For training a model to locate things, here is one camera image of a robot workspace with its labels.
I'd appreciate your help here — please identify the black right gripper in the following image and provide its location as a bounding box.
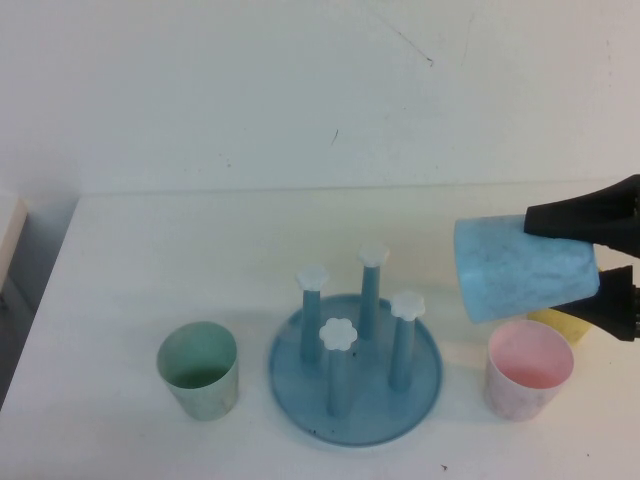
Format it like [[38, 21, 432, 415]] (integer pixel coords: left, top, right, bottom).
[[523, 173, 640, 343]]

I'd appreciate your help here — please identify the blue marbled plastic cup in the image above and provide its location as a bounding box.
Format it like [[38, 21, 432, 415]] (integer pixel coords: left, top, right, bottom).
[[452, 212, 601, 326]]

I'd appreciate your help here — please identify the blue cup drying rack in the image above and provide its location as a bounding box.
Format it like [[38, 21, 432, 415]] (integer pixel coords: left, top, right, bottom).
[[268, 243, 445, 448]]

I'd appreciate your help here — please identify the yellow plastic cup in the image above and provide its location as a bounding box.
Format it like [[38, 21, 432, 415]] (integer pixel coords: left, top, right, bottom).
[[527, 307, 594, 346]]

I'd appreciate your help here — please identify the pink plastic cup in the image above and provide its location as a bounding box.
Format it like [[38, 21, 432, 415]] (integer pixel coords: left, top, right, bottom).
[[483, 319, 575, 422]]

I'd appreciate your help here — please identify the green plastic cup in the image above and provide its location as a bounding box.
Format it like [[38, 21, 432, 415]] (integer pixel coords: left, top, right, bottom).
[[156, 321, 240, 423]]

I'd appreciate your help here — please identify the white side table beige edge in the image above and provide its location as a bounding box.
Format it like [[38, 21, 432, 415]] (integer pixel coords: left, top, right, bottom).
[[0, 197, 29, 301]]

